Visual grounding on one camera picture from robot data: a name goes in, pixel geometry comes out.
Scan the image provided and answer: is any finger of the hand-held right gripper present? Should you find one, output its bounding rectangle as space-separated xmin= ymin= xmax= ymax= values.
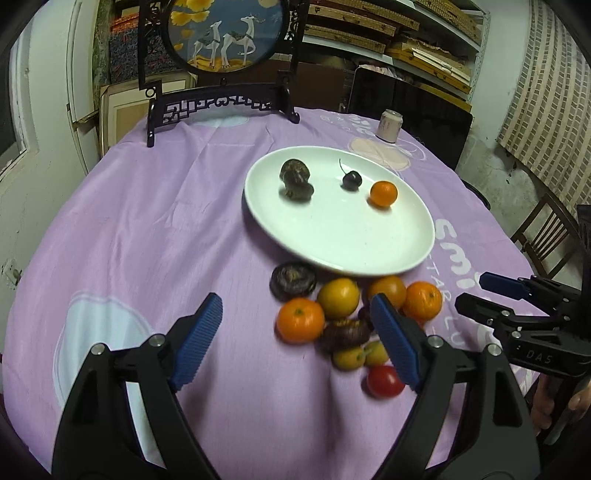
xmin=454 ymin=292 xmax=520 ymax=343
xmin=479 ymin=272 xmax=539 ymax=298

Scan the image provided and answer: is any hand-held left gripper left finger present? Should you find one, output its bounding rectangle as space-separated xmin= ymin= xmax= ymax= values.
xmin=52 ymin=292 xmax=223 ymax=480

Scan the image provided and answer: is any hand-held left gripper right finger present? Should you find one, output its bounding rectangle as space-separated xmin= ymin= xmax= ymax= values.
xmin=369 ymin=293 xmax=541 ymax=480

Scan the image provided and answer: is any small yellow kumquat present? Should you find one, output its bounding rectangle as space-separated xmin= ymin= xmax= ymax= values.
xmin=332 ymin=346 xmax=367 ymax=371
xmin=364 ymin=341 xmax=390 ymax=367

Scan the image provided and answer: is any red cherry tomato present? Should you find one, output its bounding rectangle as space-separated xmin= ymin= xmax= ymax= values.
xmin=366 ymin=366 xmax=406 ymax=400

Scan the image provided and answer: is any dark brown wrinkled fruit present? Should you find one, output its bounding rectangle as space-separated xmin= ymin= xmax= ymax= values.
xmin=320 ymin=320 xmax=373 ymax=354

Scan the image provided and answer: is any yellow-green tangerine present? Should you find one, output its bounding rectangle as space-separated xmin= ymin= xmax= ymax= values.
xmin=317 ymin=278 xmax=361 ymax=319

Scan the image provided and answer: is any large orange tangerine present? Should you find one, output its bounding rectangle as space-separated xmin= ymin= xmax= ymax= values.
xmin=276 ymin=298 xmax=326 ymax=344

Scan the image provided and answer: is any dark wrinkled passion fruit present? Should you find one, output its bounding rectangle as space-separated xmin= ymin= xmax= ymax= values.
xmin=270 ymin=262 xmax=318 ymax=302

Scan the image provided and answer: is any white oval plate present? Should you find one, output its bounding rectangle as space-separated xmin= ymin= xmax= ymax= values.
xmin=244 ymin=146 xmax=436 ymax=276

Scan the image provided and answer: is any person's right hand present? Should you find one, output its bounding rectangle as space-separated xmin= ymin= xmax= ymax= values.
xmin=530 ymin=373 xmax=591 ymax=432

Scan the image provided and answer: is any wooden chair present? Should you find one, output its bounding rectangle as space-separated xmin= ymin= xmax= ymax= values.
xmin=510 ymin=191 xmax=587 ymax=280

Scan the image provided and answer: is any small orange tangerine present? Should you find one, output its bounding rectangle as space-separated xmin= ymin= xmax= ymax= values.
xmin=370 ymin=180 xmax=399 ymax=208

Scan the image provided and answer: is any dark cherry with stem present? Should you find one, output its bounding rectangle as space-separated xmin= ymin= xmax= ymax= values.
xmin=338 ymin=159 xmax=363 ymax=190

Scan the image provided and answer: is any dark brown passion fruit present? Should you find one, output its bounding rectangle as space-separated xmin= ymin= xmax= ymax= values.
xmin=283 ymin=181 xmax=315 ymax=201

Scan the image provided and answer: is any black chair back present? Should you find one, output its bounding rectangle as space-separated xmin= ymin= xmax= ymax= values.
xmin=347 ymin=66 xmax=474 ymax=172

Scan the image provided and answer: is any pale drink can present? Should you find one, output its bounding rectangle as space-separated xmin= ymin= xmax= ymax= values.
xmin=375 ymin=109 xmax=404 ymax=143

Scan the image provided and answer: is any brown mushroom on plate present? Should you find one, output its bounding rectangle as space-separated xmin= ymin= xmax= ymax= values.
xmin=280 ymin=159 xmax=308 ymax=184

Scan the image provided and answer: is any brick pattern curtain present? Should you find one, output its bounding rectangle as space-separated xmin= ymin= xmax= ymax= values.
xmin=496 ymin=0 xmax=591 ymax=206

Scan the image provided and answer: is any metal shelf with flat boxes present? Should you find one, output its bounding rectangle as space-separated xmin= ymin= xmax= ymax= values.
xmin=302 ymin=0 xmax=491 ymax=100

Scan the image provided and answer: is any round deer screen black stand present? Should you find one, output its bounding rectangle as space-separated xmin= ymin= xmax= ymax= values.
xmin=137 ymin=0 xmax=311 ymax=148

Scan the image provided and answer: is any white door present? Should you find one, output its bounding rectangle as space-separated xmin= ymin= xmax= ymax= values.
xmin=0 ymin=0 xmax=105 ymax=278

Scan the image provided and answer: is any framed board against wall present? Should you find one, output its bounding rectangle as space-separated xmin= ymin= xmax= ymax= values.
xmin=98 ymin=74 xmax=197 ymax=158

